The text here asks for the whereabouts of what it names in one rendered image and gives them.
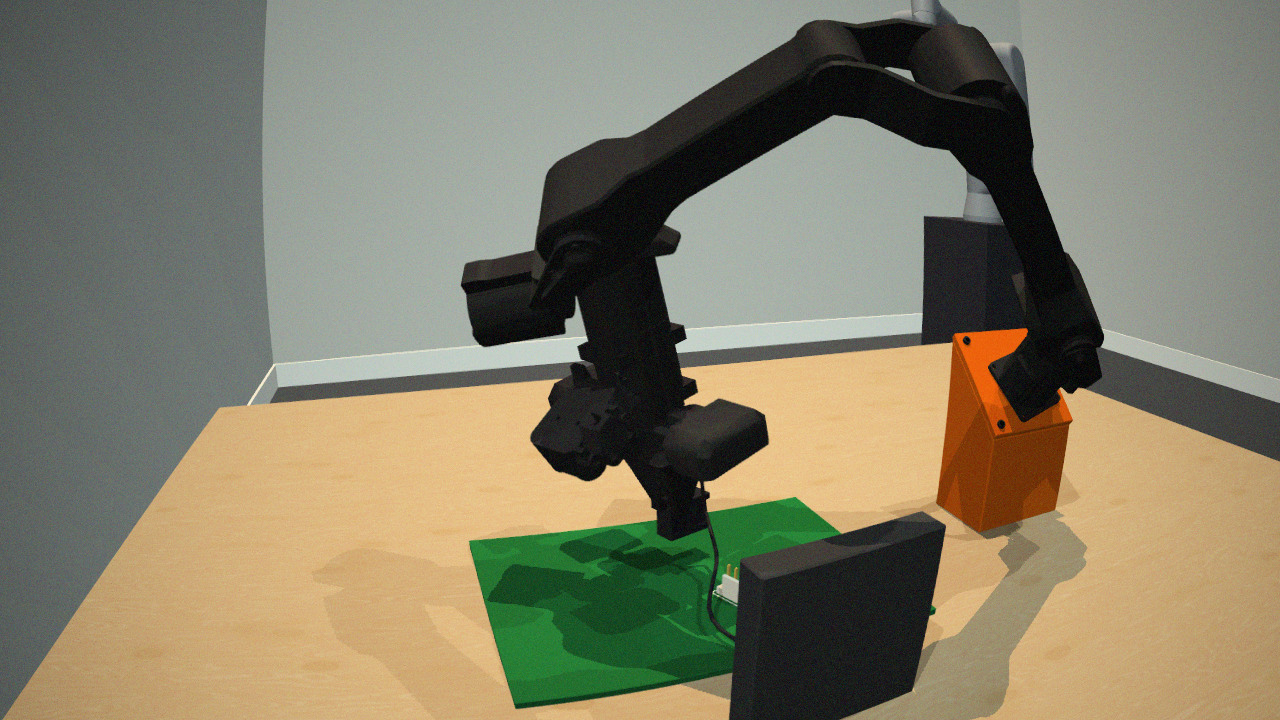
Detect green circuit board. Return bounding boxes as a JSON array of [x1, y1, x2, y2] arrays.
[[468, 497, 841, 708]]

